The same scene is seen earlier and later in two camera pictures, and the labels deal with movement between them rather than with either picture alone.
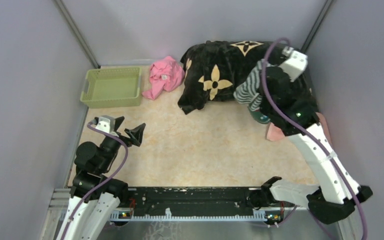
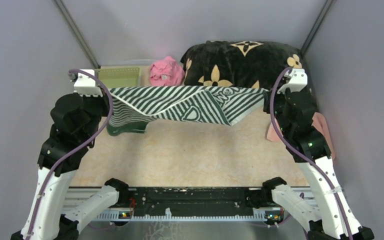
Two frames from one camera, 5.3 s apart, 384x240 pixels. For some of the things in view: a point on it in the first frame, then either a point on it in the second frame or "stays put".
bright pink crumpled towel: (166, 75) stays put
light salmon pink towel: (273, 133) stays put
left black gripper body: (110, 147) -> (98, 106)
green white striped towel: (249, 90) -> (131, 107)
